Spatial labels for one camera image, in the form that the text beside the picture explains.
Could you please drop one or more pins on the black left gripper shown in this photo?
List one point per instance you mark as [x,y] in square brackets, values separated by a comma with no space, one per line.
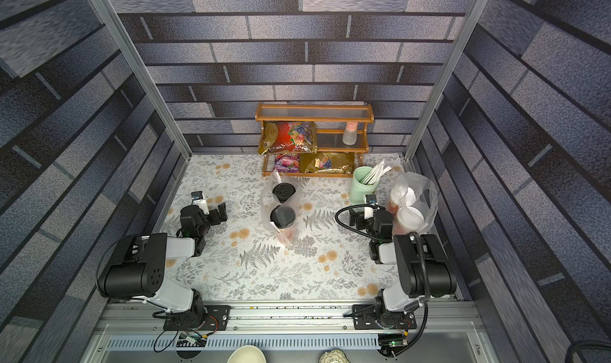
[214,214]

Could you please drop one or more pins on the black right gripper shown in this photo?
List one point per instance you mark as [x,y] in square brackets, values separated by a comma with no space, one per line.
[360,220]

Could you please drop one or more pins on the red floral milk tea cup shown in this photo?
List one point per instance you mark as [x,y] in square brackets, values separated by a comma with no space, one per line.
[401,196]

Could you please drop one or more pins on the translucent plastic carrier bag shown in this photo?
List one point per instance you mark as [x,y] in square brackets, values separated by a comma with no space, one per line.
[427,196]

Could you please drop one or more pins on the single white straw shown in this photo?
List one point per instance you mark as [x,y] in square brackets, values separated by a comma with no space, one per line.
[276,228]

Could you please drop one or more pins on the black lid milk tea cup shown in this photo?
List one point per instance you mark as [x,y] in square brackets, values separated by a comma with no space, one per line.
[285,217]

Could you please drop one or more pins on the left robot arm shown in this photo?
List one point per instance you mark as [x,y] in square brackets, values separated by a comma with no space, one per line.
[136,268]

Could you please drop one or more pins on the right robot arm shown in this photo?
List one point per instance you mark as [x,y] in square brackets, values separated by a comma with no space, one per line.
[422,265]

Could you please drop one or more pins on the green plastic straw cup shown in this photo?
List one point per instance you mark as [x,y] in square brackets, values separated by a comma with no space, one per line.
[359,190]

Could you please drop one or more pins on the gold fruit snack bag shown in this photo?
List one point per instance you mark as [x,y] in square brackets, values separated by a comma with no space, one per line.
[327,163]

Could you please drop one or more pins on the pink capped white bottle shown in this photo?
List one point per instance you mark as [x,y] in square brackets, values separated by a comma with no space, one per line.
[350,134]

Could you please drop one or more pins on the pink snack packet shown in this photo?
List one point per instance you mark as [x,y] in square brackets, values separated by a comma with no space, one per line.
[287,163]

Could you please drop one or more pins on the wooden shelf rack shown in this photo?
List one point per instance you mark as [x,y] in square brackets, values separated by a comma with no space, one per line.
[330,121]

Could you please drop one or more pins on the red snack bag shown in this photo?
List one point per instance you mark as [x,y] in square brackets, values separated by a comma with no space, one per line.
[296,137]

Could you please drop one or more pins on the patterned round object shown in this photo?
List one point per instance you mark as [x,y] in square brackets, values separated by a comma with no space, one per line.
[334,356]

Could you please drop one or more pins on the white round bowl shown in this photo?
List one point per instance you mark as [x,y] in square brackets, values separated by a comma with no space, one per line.
[247,354]

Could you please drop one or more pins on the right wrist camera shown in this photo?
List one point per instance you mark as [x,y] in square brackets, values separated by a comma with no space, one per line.
[371,200]

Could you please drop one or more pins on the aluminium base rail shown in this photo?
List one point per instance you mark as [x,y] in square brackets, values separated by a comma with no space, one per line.
[288,326]

